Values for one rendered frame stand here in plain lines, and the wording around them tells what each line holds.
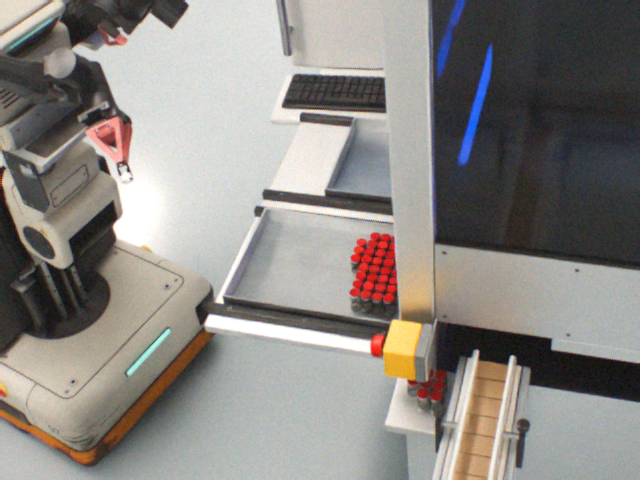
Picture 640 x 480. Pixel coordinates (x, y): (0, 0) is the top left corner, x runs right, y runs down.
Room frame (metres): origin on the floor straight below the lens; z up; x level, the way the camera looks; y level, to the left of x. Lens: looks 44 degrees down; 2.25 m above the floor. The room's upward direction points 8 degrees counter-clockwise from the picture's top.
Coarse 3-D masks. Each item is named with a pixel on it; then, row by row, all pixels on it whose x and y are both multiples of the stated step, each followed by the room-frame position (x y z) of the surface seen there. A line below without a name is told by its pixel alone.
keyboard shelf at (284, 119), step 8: (320, 72) 2.14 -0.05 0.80; (328, 72) 2.14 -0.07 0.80; (336, 72) 2.13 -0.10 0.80; (344, 72) 2.13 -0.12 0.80; (352, 72) 2.12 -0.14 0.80; (360, 72) 2.12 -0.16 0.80; (368, 72) 2.11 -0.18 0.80; (376, 72) 2.11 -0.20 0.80; (288, 80) 2.12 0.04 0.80; (280, 96) 2.05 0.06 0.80; (280, 104) 2.01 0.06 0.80; (280, 112) 1.98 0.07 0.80; (288, 112) 1.97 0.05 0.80; (296, 112) 1.97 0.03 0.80; (320, 112) 1.95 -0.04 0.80; (328, 112) 1.95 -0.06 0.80; (336, 112) 1.94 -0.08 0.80; (344, 112) 1.94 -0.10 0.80; (352, 112) 1.93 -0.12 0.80; (360, 112) 1.93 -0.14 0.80; (368, 112) 1.92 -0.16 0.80; (272, 120) 1.96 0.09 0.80; (280, 120) 1.95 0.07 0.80; (288, 120) 1.95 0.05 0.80; (296, 120) 1.94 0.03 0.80
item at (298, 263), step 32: (288, 224) 1.47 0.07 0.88; (320, 224) 1.44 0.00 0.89; (352, 224) 1.42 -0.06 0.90; (384, 224) 1.39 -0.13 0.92; (256, 256) 1.38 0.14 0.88; (288, 256) 1.37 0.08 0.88; (320, 256) 1.36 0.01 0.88; (256, 288) 1.29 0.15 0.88; (288, 288) 1.28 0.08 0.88; (320, 288) 1.27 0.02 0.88; (352, 320) 1.15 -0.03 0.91; (384, 320) 1.16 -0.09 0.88
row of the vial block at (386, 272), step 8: (392, 240) 1.33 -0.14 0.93; (392, 248) 1.31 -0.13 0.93; (392, 256) 1.28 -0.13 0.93; (384, 264) 1.27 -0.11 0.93; (392, 264) 1.26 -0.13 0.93; (384, 272) 1.24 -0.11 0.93; (384, 280) 1.22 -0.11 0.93; (376, 288) 1.21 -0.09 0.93; (384, 288) 1.20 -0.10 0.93; (376, 296) 1.19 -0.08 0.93; (376, 304) 1.18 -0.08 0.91; (376, 312) 1.18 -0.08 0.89
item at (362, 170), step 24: (360, 120) 1.76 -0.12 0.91; (384, 120) 1.74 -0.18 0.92; (360, 144) 1.70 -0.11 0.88; (384, 144) 1.69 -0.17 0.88; (336, 168) 1.60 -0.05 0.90; (360, 168) 1.62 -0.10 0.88; (384, 168) 1.61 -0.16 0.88; (336, 192) 1.52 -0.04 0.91; (360, 192) 1.54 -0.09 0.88; (384, 192) 1.53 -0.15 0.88
